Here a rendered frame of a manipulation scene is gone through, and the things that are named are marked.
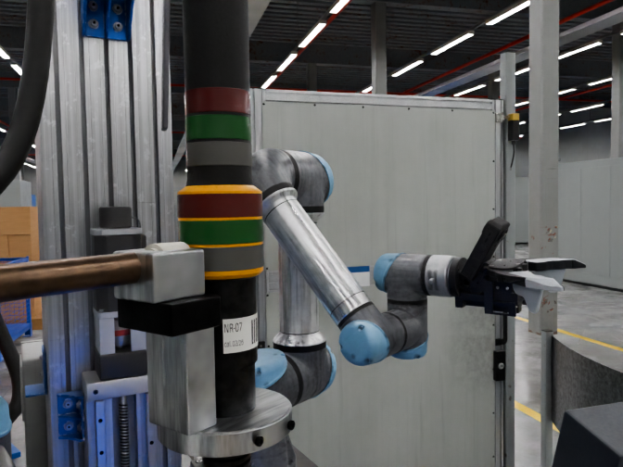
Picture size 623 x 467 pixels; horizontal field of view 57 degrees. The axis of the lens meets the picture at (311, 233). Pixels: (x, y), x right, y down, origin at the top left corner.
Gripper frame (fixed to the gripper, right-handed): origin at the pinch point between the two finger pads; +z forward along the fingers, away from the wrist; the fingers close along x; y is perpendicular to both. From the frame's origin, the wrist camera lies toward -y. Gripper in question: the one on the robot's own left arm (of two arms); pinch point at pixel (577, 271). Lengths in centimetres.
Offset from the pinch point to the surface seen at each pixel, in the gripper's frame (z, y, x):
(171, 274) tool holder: 1, -19, 78
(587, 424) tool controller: 3.3, 19.8, 10.7
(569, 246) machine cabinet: -237, 219, -1030
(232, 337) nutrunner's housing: 1, -15, 75
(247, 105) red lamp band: 1, -27, 72
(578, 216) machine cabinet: -219, 161, -1023
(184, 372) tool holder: 0, -15, 78
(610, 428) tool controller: 6.1, 20.4, 9.3
